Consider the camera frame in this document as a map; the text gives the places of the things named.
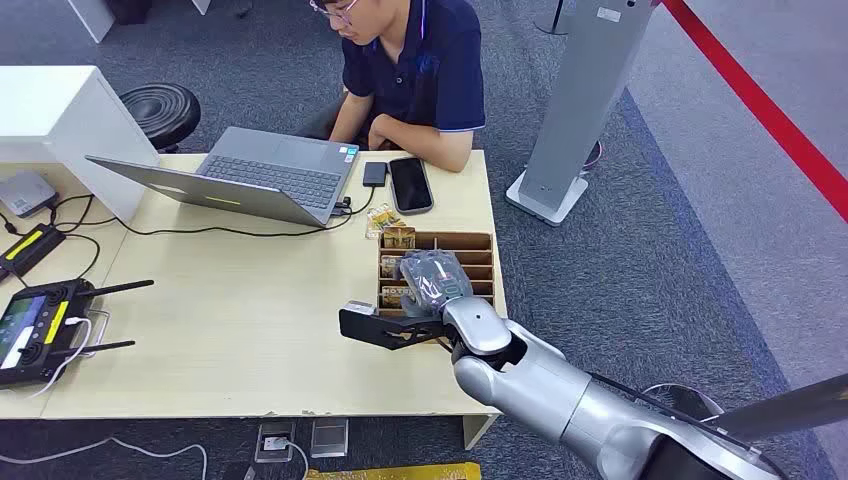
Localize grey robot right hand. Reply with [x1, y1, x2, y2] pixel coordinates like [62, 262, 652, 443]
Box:
[397, 250, 475, 318]

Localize person's left hand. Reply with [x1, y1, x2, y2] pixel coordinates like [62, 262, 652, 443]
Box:
[367, 113, 405, 152]

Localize brown wooden card organizer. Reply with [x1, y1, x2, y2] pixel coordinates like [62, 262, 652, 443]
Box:
[375, 230, 496, 321]

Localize person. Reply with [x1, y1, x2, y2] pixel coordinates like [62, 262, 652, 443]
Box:
[294, 0, 487, 175]

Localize clear wrapped card packet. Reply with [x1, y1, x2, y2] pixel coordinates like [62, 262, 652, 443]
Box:
[364, 203, 405, 241]

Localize black smartphone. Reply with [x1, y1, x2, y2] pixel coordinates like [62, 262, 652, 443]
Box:
[388, 156, 435, 217]

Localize grey open laptop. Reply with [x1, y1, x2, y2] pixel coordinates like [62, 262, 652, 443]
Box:
[84, 125, 360, 230]

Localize eyeglasses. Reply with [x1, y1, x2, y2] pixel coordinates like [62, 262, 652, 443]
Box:
[308, 0, 360, 26]

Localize pale desk leg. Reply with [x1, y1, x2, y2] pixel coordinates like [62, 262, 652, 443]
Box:
[462, 413, 499, 452]

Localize grey floor outlet cover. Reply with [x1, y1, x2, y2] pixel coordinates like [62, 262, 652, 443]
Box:
[310, 418, 350, 460]

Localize yellow flat object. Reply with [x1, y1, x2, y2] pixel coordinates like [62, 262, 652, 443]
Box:
[304, 462, 483, 480]

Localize black stanchion base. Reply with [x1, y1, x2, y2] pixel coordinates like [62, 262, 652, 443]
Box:
[534, 0, 572, 36]

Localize grey pillar stand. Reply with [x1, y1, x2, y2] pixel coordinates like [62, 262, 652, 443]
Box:
[506, 0, 657, 228]

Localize black round stool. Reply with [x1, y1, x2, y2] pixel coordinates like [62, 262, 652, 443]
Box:
[119, 82, 202, 154]

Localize black floor outlet box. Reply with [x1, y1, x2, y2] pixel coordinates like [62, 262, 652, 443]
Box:
[254, 421, 297, 464]

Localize white furniture piece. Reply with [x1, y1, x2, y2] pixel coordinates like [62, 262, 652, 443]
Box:
[66, 0, 118, 45]

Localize white cabinet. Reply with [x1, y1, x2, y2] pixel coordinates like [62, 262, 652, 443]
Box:
[0, 64, 161, 224]

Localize grey white router box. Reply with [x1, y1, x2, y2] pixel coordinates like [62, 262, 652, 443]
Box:
[0, 170, 60, 219]

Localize red barrier belt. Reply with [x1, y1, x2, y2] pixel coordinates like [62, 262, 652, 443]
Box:
[662, 0, 848, 224]

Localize black device yellow stripe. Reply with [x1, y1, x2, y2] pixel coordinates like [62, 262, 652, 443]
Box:
[0, 223, 68, 280]

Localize black remote controller with antennas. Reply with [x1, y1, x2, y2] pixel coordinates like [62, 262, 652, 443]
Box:
[0, 278, 156, 391]

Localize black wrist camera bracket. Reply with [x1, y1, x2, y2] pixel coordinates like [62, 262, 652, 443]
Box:
[339, 305, 458, 352]

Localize black laptop cable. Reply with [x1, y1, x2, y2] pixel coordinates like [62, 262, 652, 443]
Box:
[113, 185, 379, 240]

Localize white outlet plug cable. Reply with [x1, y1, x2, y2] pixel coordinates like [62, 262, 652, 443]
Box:
[264, 435, 311, 480]

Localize black thin desk cable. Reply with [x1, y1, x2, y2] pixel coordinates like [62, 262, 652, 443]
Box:
[0, 193, 119, 287]

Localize white floor cable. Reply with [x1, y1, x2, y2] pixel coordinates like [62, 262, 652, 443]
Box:
[0, 435, 209, 480]

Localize white controller cable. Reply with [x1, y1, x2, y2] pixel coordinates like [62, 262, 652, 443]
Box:
[26, 316, 94, 399]

